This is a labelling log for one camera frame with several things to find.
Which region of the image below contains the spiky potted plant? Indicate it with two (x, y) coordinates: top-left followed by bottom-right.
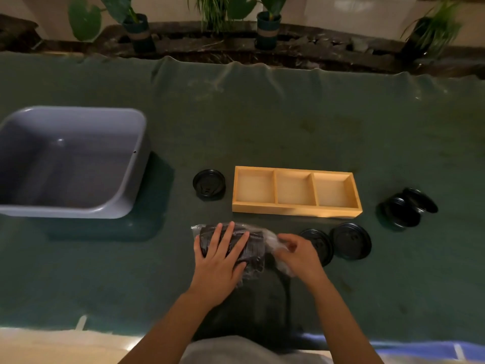
(400, 0), (465, 61)

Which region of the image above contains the person's left hand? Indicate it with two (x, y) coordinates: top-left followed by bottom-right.
(189, 222), (251, 301)

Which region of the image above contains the green table cloth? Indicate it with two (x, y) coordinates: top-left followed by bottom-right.
(0, 51), (485, 339)

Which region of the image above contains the grassy green plant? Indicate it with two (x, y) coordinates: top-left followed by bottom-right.
(187, 0), (232, 34)

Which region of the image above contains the clear bag of black lids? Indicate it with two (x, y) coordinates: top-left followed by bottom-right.
(190, 222), (297, 288)

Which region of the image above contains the wooden three-compartment tray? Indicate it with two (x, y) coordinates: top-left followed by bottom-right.
(231, 165), (363, 219)

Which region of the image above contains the person's right forearm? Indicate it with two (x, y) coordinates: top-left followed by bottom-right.
(304, 277), (384, 364)

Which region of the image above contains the person's left forearm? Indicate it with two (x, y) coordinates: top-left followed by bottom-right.
(123, 289), (233, 364)

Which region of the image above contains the broad-leaf potted plant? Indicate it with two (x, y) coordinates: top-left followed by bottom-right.
(67, 0), (156, 53)

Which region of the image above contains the potted plant with rope band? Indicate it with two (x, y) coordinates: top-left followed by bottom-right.
(227, 0), (288, 50)

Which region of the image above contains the person's grey shirt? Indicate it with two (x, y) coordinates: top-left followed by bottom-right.
(181, 335), (324, 364)

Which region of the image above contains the black plastic cup lid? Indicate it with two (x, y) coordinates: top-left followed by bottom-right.
(378, 195), (422, 231)
(329, 222), (373, 261)
(299, 228), (335, 267)
(192, 169), (227, 202)
(402, 187), (439, 215)

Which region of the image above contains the blue-grey plastic tub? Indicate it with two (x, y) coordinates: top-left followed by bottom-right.
(0, 106), (151, 219)

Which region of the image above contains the person's right hand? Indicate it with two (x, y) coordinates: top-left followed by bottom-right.
(273, 233), (329, 291)

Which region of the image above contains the dark stone planter ledge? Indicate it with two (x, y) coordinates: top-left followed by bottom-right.
(0, 13), (485, 79)

